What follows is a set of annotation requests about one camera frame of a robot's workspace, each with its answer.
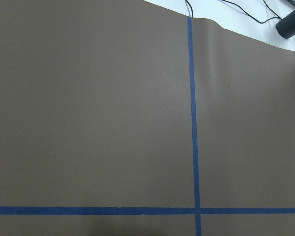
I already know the white side desk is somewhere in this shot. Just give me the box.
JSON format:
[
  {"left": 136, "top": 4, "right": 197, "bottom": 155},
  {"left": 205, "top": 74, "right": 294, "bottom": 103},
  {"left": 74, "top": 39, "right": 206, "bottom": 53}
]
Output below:
[{"left": 148, "top": 0, "right": 295, "bottom": 52}]

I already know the black water bottle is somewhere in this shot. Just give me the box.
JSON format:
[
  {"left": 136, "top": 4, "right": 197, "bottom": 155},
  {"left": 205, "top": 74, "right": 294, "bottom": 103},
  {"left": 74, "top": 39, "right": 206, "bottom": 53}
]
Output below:
[{"left": 276, "top": 10, "right": 295, "bottom": 39}]

